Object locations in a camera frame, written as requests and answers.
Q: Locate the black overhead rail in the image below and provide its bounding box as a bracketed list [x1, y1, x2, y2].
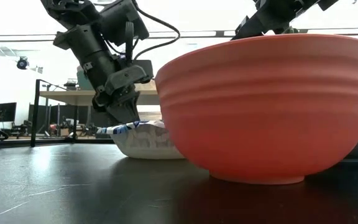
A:
[0, 29, 358, 43]

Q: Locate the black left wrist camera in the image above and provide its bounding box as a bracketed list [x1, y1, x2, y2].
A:
[99, 0, 150, 47]

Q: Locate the black desk equipment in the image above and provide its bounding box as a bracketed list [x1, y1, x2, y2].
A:
[63, 78, 79, 91]

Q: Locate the small dark object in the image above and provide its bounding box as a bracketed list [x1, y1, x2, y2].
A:
[281, 26, 300, 35]

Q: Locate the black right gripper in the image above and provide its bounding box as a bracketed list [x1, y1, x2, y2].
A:
[231, 0, 318, 40]

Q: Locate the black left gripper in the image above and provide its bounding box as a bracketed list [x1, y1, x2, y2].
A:
[53, 24, 154, 126]

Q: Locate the black ceiling spotlight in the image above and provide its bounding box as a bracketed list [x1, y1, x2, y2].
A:
[16, 56, 29, 71]

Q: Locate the black monitor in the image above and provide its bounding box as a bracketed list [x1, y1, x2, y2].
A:
[0, 102, 17, 123]

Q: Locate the black camera cable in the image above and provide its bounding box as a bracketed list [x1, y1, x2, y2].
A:
[126, 0, 181, 63]

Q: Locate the orange plastic bowl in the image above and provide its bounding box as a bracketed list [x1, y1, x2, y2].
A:
[154, 33, 358, 185]

